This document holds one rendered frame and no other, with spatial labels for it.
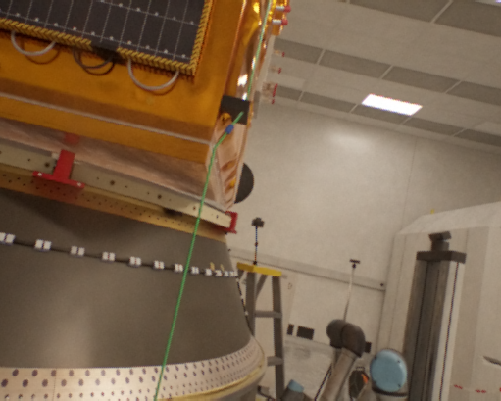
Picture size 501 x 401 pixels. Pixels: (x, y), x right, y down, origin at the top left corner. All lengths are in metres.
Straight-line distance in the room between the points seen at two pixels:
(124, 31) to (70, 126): 0.24
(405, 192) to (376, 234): 1.23
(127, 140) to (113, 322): 0.48
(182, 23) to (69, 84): 0.29
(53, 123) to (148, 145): 0.22
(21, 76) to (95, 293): 0.55
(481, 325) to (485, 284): 0.56
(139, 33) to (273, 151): 8.57
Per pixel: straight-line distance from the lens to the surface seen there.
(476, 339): 6.86
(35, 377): 1.07
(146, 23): 1.01
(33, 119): 1.04
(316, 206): 9.42
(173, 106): 0.96
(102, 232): 1.21
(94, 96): 1.01
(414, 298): 2.10
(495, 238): 6.98
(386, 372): 1.54
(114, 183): 1.22
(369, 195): 9.81
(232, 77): 1.02
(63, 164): 1.18
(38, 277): 1.12
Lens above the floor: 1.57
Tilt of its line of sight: 8 degrees up
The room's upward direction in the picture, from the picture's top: 13 degrees clockwise
